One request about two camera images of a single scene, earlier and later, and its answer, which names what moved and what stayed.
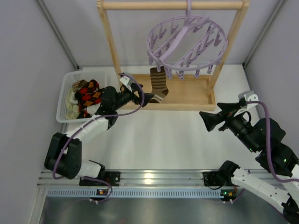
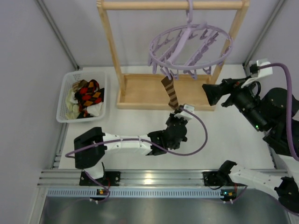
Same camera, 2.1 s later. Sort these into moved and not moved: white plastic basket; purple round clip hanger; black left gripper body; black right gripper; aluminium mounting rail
Moved: purple round clip hanger; black left gripper body; black right gripper
Not moved: aluminium mounting rail; white plastic basket
